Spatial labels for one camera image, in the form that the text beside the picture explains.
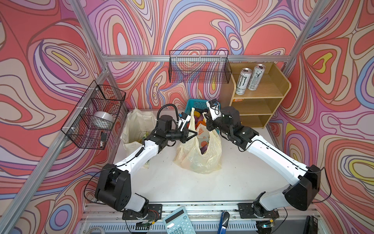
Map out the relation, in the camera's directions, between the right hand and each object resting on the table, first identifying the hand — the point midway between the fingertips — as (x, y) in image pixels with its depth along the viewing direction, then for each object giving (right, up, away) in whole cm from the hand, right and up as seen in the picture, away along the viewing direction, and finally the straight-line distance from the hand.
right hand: (206, 117), depth 75 cm
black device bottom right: (+49, -52, -7) cm, 72 cm away
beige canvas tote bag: (-44, -4, +22) cm, 49 cm away
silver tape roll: (-52, -2, -5) cm, 52 cm away
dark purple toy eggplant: (0, -20, +15) cm, 24 cm away
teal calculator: (-14, -51, -6) cm, 53 cm away
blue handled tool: (+7, -49, -8) cm, 50 cm away
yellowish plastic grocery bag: (-3, -20, +3) cm, 20 cm away
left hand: (-5, -9, +1) cm, 10 cm away
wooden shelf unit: (+36, +7, +22) cm, 43 cm away
